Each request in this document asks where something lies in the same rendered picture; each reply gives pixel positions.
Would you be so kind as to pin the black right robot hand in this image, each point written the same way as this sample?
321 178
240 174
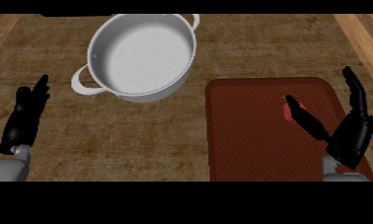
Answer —
349 139

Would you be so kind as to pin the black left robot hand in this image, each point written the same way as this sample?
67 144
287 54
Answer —
22 126

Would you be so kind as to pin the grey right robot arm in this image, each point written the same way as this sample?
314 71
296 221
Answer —
339 172

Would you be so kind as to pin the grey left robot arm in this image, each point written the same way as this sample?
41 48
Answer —
13 166

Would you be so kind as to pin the red bell pepper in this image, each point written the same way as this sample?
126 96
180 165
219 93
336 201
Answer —
292 111

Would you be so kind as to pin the white metal pot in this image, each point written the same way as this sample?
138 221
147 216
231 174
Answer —
140 57

